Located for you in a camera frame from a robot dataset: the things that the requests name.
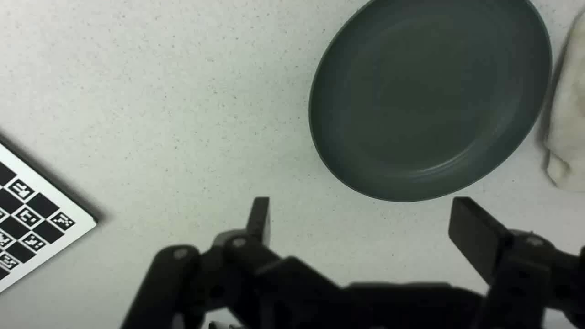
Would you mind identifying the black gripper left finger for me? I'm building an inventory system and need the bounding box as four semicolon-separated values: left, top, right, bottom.
119;195;289;329

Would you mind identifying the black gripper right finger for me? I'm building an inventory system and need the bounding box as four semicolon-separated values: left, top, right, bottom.
448;195;585;329

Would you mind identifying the white cloth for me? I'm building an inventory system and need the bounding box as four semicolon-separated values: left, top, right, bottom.
537;7;585;190

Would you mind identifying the dark green round plate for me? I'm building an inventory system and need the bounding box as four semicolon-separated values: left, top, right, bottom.
307;0;554;203

